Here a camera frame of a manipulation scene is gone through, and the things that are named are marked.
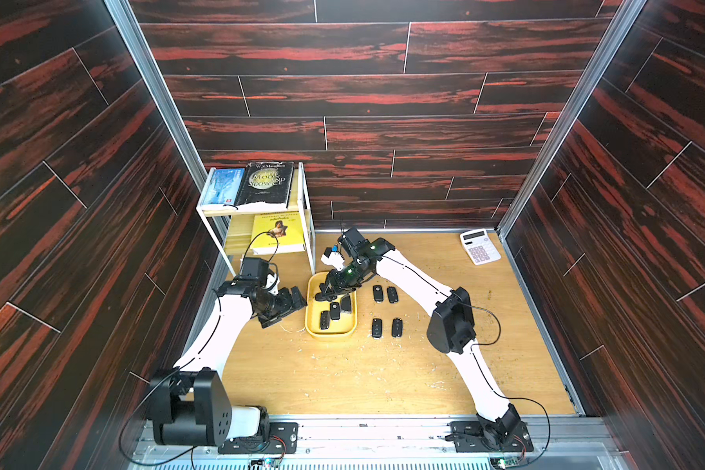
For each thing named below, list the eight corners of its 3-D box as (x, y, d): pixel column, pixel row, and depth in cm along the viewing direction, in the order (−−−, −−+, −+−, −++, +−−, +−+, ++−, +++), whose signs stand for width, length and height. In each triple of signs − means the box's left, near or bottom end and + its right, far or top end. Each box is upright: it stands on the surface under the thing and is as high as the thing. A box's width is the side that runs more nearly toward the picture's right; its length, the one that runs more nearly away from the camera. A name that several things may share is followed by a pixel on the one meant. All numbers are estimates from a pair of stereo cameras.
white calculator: (474, 265, 112) (478, 259, 109) (457, 239, 121) (460, 232, 118) (500, 260, 113) (504, 253, 110) (482, 234, 122) (485, 228, 119)
